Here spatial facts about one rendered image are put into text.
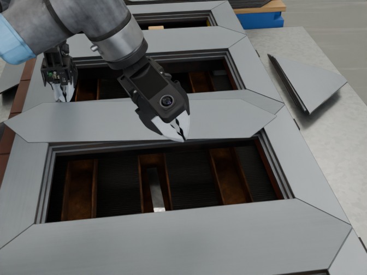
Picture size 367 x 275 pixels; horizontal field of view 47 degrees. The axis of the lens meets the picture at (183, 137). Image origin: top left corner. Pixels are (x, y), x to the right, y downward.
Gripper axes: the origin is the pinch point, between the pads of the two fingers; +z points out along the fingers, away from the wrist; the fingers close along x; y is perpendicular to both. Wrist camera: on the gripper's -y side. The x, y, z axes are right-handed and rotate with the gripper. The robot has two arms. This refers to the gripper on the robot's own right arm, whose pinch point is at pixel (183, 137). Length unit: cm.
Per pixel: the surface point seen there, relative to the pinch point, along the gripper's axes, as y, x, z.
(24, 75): 79, 24, 3
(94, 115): 43.9, 12.9, 10.6
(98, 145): 33.3, 16.3, 12.4
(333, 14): 226, -195, 174
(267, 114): 23.6, -25.4, 30.6
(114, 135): 33.0, 11.3, 12.8
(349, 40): 181, -172, 170
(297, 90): 38, -44, 44
